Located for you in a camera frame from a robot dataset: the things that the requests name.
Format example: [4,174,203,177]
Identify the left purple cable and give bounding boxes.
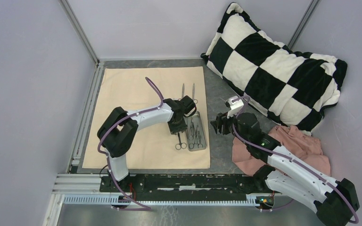
[97,76,166,212]

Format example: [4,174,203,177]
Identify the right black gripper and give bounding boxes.
[210,107,250,145]

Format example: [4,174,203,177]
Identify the black white checkered pillow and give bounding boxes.
[201,2,347,134]

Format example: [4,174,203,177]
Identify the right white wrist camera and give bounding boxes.
[225,96,244,118]

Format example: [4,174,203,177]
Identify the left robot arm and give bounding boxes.
[97,96,197,192]

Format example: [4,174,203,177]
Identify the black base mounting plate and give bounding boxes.
[117,174,273,201]

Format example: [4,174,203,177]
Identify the steel scissors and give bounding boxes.
[192,83,198,104]
[180,83,185,99]
[187,119,203,151]
[175,132,187,150]

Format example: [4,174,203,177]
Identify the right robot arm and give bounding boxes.
[210,113,360,226]

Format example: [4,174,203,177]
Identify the pink crumpled cloth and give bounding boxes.
[232,125,331,176]

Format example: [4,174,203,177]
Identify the metal instrument tray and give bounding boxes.
[185,112,207,152]

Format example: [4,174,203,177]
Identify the beige cloth wrap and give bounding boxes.
[82,66,210,171]

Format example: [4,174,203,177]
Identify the steel scissors in tray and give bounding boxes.
[187,119,203,151]

